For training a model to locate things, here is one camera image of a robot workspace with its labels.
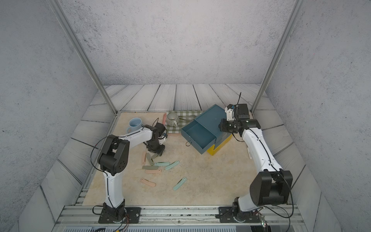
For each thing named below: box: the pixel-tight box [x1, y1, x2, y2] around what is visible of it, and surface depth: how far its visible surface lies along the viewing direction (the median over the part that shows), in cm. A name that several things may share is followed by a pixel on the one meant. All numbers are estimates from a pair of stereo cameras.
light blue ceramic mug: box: [126, 116, 143, 134], surface depth 107 cm
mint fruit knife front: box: [172, 176, 188, 191], surface depth 84 cm
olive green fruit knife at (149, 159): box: [145, 152, 155, 166], surface depth 96 cm
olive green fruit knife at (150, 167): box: [142, 165, 159, 170], surface depth 92 cm
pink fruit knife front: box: [139, 177, 157, 188], surface depth 86 cm
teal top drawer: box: [180, 119, 217, 155], surface depth 83 cm
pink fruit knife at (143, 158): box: [141, 150, 147, 166], surface depth 95 cm
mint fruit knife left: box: [154, 161, 171, 166], surface depth 93 cm
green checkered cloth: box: [164, 110, 203, 134], surface depth 117 cm
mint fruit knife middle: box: [165, 160, 180, 170], surface depth 93 cm
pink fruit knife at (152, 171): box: [144, 169, 162, 174], surface depth 91 cm
